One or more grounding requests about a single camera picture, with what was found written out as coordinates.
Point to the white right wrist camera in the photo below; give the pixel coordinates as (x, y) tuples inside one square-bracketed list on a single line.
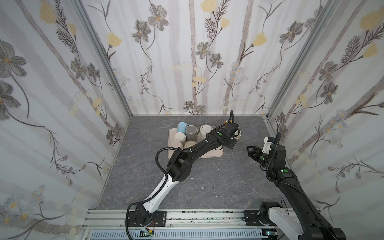
[(268, 141)]

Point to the cream speckled mug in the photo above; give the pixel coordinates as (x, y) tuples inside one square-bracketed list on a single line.
[(189, 144)]

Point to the pink mug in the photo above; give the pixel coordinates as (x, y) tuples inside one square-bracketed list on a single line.
[(178, 144)]

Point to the light blue mug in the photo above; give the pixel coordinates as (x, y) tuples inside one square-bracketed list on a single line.
[(182, 126)]

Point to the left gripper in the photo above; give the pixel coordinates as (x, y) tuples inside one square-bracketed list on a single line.
[(231, 146)]

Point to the tall grey mug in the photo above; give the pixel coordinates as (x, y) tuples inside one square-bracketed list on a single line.
[(191, 133)]

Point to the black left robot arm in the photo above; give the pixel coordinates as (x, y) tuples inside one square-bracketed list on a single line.
[(178, 169)]

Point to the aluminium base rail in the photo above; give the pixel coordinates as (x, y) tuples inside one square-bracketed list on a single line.
[(219, 224)]

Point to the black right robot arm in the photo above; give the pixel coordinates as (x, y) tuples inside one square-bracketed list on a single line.
[(311, 224)]

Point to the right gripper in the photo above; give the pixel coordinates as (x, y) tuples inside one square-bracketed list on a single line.
[(258, 153)]

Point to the small cream white mug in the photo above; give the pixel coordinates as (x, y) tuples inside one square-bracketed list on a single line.
[(181, 137)]

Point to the white round mug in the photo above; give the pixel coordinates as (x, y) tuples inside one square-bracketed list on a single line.
[(203, 131)]

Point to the small grey mug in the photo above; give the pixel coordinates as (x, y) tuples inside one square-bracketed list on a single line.
[(238, 134)]

